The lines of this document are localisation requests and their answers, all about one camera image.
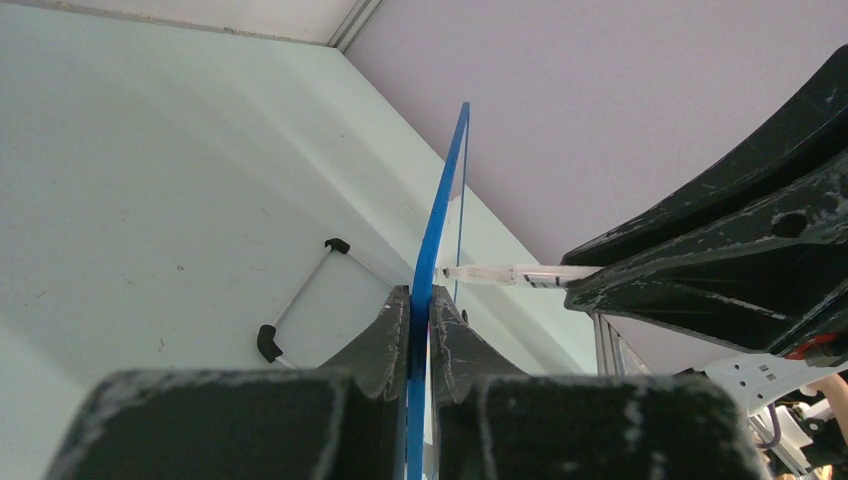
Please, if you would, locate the white wire whiteboard stand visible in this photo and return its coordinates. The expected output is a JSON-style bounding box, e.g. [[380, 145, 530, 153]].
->
[[256, 237, 393, 369]]

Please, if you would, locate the blue framed whiteboard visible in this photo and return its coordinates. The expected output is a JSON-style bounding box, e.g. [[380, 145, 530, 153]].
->
[[405, 102, 471, 479]]

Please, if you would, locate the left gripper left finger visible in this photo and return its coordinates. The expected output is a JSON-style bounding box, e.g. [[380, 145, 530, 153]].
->
[[47, 286, 410, 479]]

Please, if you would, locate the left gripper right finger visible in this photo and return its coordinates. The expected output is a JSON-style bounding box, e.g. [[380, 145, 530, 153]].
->
[[429, 287, 769, 479]]

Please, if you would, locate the aluminium frame rail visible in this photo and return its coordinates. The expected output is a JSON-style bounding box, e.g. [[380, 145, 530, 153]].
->
[[590, 314, 654, 376]]

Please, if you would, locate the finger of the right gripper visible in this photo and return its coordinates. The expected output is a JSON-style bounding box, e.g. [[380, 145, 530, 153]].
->
[[561, 46, 847, 267], [565, 153, 847, 357]]

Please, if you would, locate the black whiteboard marker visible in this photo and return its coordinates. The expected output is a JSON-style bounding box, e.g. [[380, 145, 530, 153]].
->
[[440, 264, 602, 289]]

